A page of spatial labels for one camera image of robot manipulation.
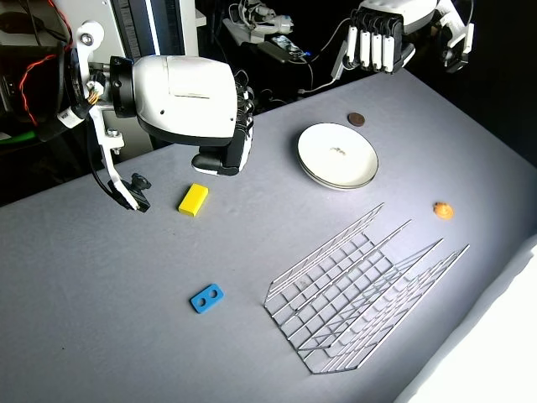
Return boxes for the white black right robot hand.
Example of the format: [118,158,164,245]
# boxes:
[109,54,256,176]

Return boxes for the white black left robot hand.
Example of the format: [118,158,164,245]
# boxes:
[343,0,437,75]

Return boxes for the white plate with dark rim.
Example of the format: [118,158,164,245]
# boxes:
[297,122,379,189]
[298,161,375,191]

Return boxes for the yellow rectangular block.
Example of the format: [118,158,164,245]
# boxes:
[178,182,210,218]

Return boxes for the black power adapter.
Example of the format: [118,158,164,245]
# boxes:
[258,35,314,65]

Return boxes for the small orange toy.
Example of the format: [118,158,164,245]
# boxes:
[433,201,455,221]

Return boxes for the blue block with two holes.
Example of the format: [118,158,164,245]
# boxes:
[189,284,225,315]

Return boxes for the white cable with plug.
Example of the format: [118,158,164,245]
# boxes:
[298,18,350,96]

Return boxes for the wrist camera on white bracket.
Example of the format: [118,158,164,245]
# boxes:
[89,104,152,214]

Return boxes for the white device with cables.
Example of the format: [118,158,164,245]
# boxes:
[222,0,295,45]

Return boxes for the thick green cable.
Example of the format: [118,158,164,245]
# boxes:
[0,131,38,147]

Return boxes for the silver wire dish rack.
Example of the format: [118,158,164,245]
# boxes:
[263,202,471,375]

